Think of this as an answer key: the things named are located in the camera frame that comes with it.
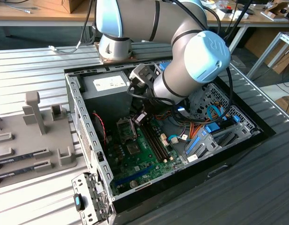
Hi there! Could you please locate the orange wire bundle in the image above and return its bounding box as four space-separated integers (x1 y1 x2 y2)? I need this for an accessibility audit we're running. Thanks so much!
187 116 212 143

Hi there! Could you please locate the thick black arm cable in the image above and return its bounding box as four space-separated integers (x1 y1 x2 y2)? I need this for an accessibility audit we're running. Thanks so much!
127 0 234 125

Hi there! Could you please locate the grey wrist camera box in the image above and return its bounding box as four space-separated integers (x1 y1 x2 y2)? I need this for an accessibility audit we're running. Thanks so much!
129 64 155 88

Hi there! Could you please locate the black case fan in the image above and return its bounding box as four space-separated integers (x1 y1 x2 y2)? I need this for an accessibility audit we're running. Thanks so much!
91 110 110 151

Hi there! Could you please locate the long wooden desk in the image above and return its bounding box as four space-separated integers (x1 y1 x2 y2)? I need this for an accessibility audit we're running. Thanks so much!
0 0 289 56

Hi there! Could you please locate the grey cable with plug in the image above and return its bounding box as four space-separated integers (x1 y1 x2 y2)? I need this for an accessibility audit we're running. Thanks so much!
48 0 96 55

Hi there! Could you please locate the blue disk carrier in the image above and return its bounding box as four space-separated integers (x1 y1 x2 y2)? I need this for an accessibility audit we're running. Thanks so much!
184 114 241 156

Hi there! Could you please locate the metal socket cover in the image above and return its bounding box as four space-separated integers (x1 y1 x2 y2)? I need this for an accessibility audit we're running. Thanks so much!
115 116 138 143

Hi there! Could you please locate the blue expansion slot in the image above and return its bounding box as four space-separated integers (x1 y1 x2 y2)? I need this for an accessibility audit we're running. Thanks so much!
114 165 152 186

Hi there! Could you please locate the grey card retainer bracket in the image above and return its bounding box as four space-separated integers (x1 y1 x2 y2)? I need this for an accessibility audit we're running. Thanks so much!
71 172 116 225

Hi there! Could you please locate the grey power supply unit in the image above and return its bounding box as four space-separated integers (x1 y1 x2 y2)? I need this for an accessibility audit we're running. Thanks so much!
81 70 135 133

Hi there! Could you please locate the brown cardboard box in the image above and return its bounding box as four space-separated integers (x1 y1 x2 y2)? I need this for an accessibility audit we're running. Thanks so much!
61 0 85 14

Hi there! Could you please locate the open cardboard box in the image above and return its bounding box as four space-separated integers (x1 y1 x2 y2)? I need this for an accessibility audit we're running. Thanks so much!
263 0 289 23

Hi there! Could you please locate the black stand pole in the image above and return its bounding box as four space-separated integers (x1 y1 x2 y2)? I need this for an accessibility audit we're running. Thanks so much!
216 0 253 57

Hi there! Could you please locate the blue SATA wire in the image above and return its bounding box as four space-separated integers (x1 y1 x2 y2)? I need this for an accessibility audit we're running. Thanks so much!
206 104 228 123

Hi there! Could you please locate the green motherboard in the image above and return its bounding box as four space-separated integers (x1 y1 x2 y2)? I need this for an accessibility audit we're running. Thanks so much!
104 116 185 195

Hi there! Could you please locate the black latch teal button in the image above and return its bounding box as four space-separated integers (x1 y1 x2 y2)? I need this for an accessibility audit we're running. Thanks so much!
73 193 87 211

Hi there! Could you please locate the beige board connector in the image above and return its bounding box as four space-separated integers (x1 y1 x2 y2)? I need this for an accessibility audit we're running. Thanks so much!
160 133 170 147

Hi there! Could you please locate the dark RAM stick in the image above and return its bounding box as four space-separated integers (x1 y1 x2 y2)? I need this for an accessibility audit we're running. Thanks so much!
0 151 38 165
0 165 38 180

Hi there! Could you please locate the grey disk bay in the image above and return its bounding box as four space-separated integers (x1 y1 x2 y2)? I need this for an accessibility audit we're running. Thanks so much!
182 121 262 165

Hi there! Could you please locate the grey parts rack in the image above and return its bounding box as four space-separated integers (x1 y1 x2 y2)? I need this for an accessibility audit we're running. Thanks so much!
0 90 87 188

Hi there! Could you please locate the black RAM slot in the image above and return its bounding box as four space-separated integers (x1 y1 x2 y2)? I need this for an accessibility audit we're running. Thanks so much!
147 118 173 161
144 122 168 163
143 123 165 164
146 120 171 162

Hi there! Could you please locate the silver CPU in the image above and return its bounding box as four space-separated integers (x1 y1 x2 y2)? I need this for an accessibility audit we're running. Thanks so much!
126 143 142 156

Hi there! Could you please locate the yellow red wire bundle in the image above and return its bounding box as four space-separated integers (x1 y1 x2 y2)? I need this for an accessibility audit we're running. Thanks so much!
149 110 180 124

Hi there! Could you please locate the white paper box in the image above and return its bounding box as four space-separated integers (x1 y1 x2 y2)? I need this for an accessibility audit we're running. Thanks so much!
215 8 250 21

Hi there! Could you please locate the black open PC case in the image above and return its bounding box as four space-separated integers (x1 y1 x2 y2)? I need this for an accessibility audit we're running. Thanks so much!
64 54 276 225

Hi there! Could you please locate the aluminium profile frame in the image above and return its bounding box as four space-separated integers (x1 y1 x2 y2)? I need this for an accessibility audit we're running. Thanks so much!
246 31 289 81

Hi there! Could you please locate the large flat cardboard box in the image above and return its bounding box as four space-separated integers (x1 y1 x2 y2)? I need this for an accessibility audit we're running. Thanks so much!
244 28 289 75

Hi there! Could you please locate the red twisted fan wire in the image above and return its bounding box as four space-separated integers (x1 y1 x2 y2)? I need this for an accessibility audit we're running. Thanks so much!
91 111 107 148

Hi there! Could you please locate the small cardboard box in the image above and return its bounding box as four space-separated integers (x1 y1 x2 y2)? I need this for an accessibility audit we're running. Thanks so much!
275 95 289 112

